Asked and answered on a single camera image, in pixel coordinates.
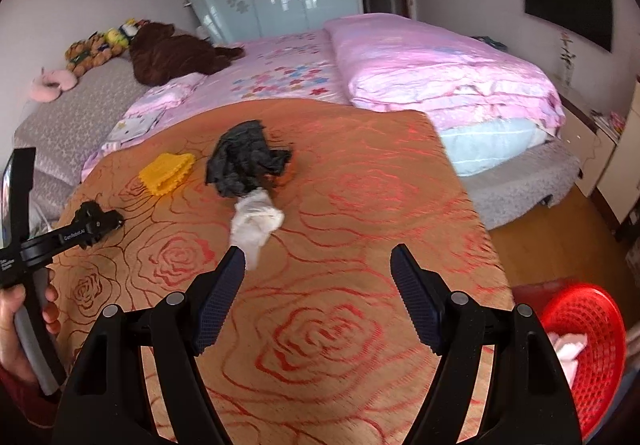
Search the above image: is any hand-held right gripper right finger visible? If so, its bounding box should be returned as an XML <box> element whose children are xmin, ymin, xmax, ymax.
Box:
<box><xmin>390</xmin><ymin>244</ymin><xmax>583</xmax><ymax>445</ymax></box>

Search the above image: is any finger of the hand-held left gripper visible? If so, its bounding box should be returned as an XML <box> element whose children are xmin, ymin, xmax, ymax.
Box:
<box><xmin>75</xmin><ymin>201</ymin><xmax>125</xmax><ymax>248</ymax></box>

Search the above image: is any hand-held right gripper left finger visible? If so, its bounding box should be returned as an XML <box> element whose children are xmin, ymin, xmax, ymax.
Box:
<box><xmin>52</xmin><ymin>245</ymin><xmax>247</xmax><ymax>445</ymax></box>

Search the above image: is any large yellow foam net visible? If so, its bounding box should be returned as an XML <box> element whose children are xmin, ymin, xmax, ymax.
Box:
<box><xmin>139</xmin><ymin>152</ymin><xmax>196</xmax><ymax>196</ymax></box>

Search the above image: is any translucent white plastic bag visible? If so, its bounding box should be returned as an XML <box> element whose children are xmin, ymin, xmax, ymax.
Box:
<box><xmin>230</xmin><ymin>190</ymin><xmax>285</xmax><ymax>271</ymax></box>

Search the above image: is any white tissue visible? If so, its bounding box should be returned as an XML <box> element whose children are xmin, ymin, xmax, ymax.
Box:
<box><xmin>547</xmin><ymin>332</ymin><xmax>588</xmax><ymax>361</ymax></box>

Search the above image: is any red plastic basket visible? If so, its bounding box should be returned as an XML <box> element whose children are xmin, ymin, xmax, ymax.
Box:
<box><xmin>540</xmin><ymin>282</ymin><xmax>628</xmax><ymax>441</ymax></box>

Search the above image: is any person's left forearm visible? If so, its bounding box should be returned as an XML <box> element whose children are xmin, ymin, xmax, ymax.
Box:
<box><xmin>0</xmin><ymin>367</ymin><xmax>58</xmax><ymax>431</ymax></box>

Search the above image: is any person's left hand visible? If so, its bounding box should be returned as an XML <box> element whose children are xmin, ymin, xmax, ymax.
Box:
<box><xmin>0</xmin><ymin>270</ymin><xmax>60</xmax><ymax>388</ymax></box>

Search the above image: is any star print cloth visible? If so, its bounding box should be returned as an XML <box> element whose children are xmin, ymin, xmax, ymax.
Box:
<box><xmin>111</xmin><ymin>112</ymin><xmax>163</xmax><ymax>142</ymax></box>

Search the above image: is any orange rose patterned blanket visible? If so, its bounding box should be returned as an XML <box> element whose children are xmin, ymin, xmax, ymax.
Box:
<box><xmin>47</xmin><ymin>97</ymin><xmax>516</xmax><ymax>445</ymax></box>

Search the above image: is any pink plush toy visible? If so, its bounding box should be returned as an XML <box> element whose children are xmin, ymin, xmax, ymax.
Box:
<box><xmin>27</xmin><ymin>67</ymin><xmax>78</xmax><ymax>102</ymax></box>

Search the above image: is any pink pillow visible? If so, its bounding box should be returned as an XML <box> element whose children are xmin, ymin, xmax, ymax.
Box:
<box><xmin>122</xmin><ymin>74</ymin><xmax>206</xmax><ymax>120</ymax></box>

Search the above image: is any black plastic bag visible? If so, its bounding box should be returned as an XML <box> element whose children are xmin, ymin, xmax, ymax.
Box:
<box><xmin>205</xmin><ymin>120</ymin><xmax>293</xmax><ymax>198</ymax></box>

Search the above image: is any light blue mattress pad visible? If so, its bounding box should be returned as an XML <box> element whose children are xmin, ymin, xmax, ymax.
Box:
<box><xmin>440</xmin><ymin>117</ymin><xmax>551</xmax><ymax>176</ymax></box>

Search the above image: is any large brown teddy bear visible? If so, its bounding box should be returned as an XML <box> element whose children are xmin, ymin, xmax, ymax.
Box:
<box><xmin>129</xmin><ymin>22</ymin><xmax>246</xmax><ymax>86</ymax></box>

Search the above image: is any low white cabinet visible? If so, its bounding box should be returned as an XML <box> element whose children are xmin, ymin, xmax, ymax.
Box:
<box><xmin>555</xmin><ymin>85</ymin><xmax>618</xmax><ymax>198</ymax></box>

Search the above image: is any pink floral bed sheet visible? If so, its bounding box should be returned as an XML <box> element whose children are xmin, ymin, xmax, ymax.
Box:
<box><xmin>82</xmin><ymin>30</ymin><xmax>351</xmax><ymax>176</ymax></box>

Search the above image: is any pink quilt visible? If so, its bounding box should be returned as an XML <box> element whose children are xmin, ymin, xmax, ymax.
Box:
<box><xmin>324</xmin><ymin>14</ymin><xmax>566</xmax><ymax>138</ymax></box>

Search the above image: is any beige drawer cabinet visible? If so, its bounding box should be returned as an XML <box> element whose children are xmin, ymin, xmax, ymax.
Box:
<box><xmin>597</xmin><ymin>80</ymin><xmax>640</xmax><ymax>226</ymax></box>

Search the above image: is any pink patterned box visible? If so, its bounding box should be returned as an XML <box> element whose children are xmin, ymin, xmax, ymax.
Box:
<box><xmin>592</xmin><ymin>110</ymin><xmax>627</xmax><ymax>136</ymax></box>

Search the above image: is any grey padded bed frame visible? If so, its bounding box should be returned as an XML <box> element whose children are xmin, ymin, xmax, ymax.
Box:
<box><xmin>12</xmin><ymin>57</ymin><xmax>583</xmax><ymax>232</ymax></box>

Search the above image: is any black wall television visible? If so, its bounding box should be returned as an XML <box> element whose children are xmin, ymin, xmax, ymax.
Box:
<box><xmin>521</xmin><ymin>0</ymin><xmax>613</xmax><ymax>53</ymax></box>

